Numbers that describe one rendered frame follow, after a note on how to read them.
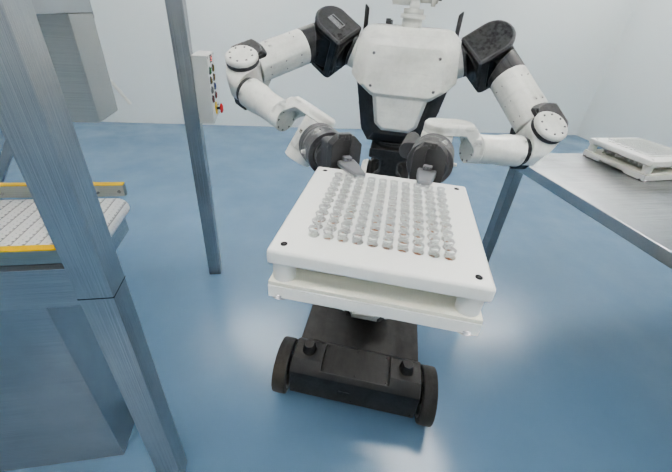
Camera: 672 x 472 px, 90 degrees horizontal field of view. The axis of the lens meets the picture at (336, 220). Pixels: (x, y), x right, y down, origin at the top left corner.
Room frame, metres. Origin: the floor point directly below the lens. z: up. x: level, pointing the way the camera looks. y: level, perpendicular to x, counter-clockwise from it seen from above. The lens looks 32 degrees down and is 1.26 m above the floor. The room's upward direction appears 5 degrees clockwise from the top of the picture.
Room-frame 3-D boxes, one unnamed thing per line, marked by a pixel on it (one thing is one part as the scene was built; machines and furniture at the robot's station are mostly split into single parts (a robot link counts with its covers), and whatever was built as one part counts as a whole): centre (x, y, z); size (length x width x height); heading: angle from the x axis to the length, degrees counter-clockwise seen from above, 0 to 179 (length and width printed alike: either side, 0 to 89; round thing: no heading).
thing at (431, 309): (0.40, -0.07, 0.98); 0.24 x 0.24 x 0.02; 82
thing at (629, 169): (1.23, -1.10, 0.86); 0.24 x 0.24 x 0.02; 16
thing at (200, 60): (1.48, 0.59, 0.95); 0.17 x 0.06 x 0.26; 12
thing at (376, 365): (1.01, -0.15, 0.19); 0.64 x 0.52 x 0.33; 172
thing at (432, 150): (0.60, -0.17, 1.02); 0.12 x 0.10 x 0.13; 164
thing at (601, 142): (1.23, -1.10, 0.91); 0.25 x 0.24 x 0.02; 16
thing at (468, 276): (0.40, -0.07, 1.03); 0.25 x 0.24 x 0.02; 82
